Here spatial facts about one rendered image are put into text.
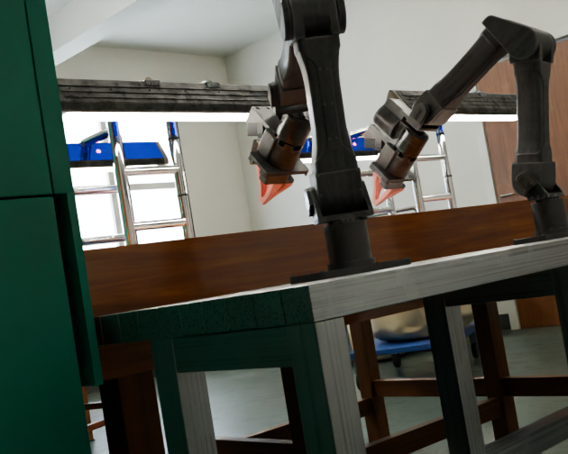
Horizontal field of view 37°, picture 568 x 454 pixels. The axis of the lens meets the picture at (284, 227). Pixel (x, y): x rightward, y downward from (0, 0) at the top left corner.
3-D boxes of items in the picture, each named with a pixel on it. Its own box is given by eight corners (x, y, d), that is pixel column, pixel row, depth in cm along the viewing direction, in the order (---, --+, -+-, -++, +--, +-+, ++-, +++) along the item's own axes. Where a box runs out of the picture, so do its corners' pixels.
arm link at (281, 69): (267, 88, 152) (270, -42, 125) (316, 81, 153) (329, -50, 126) (280, 144, 146) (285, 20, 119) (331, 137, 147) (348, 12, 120)
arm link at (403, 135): (384, 143, 187) (398, 117, 183) (399, 141, 191) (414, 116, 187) (405, 162, 183) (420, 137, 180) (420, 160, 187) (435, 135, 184)
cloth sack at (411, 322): (499, 322, 505) (487, 256, 507) (426, 342, 452) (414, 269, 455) (422, 328, 544) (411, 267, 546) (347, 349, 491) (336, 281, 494)
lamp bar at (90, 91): (306, 113, 193) (300, 81, 193) (51, 111, 152) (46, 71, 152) (283, 121, 199) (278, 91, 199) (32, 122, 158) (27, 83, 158)
